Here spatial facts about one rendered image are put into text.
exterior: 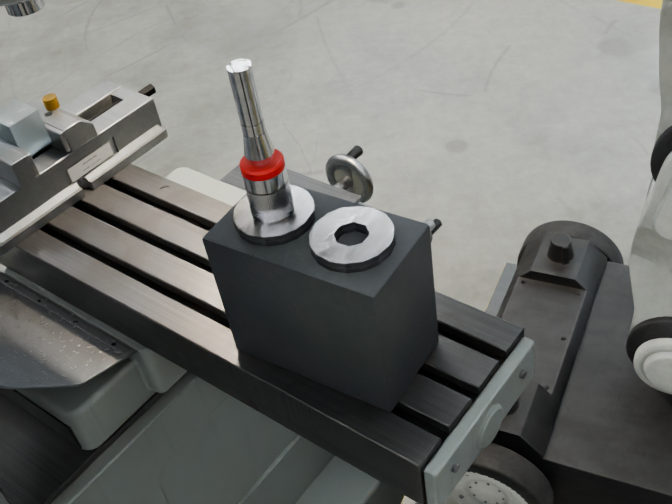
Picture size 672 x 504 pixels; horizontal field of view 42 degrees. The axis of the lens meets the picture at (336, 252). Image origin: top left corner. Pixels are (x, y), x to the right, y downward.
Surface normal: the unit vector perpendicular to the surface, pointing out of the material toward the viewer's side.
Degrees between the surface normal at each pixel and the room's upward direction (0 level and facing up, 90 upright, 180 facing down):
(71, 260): 0
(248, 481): 90
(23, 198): 90
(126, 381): 90
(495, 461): 12
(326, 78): 0
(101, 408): 90
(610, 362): 0
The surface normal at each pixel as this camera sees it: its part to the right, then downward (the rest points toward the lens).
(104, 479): 0.79, 0.33
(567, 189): -0.13, -0.73
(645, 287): -0.41, 0.66
